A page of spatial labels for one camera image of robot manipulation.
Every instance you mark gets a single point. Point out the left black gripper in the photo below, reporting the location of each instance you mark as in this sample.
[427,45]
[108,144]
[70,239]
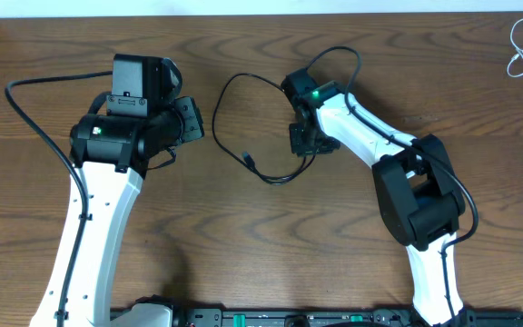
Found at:
[191,119]

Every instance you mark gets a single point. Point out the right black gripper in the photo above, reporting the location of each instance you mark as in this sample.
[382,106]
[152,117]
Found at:
[301,150]

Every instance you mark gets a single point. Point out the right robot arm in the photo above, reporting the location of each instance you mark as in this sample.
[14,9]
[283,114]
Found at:
[419,200]

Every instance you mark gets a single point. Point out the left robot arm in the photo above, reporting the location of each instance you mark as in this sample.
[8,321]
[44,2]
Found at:
[111,147]

